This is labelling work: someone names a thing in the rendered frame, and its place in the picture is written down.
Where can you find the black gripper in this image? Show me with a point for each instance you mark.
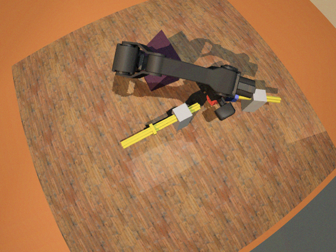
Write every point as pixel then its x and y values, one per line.
pixel 225 110

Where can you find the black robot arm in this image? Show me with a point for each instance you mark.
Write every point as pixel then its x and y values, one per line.
pixel 225 80

